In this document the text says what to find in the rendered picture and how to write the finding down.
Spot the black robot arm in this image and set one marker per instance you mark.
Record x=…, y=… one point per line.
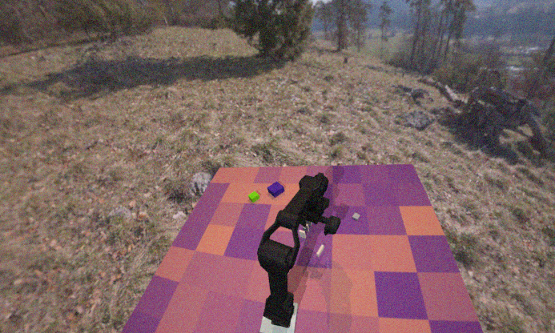
x=277, y=259

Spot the green cube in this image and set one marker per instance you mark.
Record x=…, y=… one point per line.
x=253, y=196

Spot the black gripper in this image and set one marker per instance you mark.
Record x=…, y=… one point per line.
x=332, y=223

